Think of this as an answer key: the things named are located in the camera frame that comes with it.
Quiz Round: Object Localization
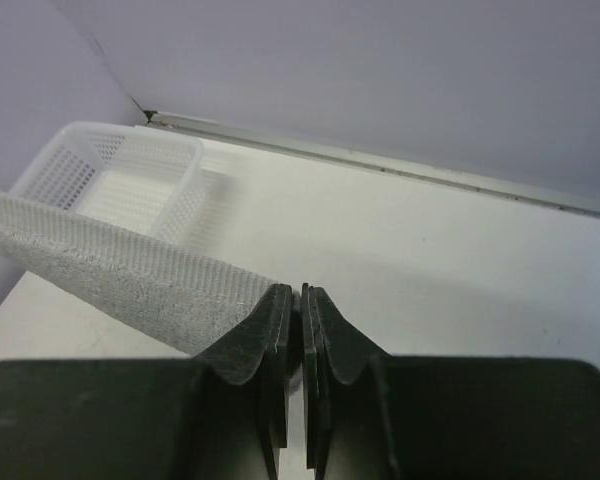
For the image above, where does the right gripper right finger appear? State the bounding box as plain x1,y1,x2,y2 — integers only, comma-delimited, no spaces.
300,285,600,479

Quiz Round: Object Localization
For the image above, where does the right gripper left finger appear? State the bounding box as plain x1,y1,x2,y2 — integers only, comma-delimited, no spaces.
0,284,292,479

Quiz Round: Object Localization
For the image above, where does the grey panda towel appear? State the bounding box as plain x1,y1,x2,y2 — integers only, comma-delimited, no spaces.
0,192,301,385

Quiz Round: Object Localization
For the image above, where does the white perforated plastic basket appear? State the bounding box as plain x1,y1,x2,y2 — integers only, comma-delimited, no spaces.
11,122,237,250

